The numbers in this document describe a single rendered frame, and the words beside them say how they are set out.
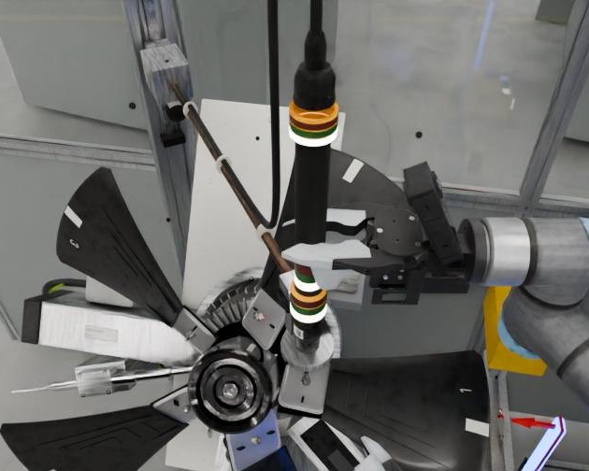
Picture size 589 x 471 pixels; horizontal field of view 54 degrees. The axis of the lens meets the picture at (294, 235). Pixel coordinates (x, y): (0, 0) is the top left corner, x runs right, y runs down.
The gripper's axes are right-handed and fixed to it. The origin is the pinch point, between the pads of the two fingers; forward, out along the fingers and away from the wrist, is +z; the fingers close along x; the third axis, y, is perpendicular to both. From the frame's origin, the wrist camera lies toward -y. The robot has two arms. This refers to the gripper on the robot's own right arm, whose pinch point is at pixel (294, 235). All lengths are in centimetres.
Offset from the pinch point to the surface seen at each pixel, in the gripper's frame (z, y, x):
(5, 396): 106, 149, 67
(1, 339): 116, 149, 92
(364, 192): -9.4, 6.8, 15.4
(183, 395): 15.5, 31.0, -1.1
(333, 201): -5.4, 9.1, 16.3
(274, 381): 2.4, 25.1, -2.3
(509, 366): -40, 48, 15
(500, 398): -42, 61, 17
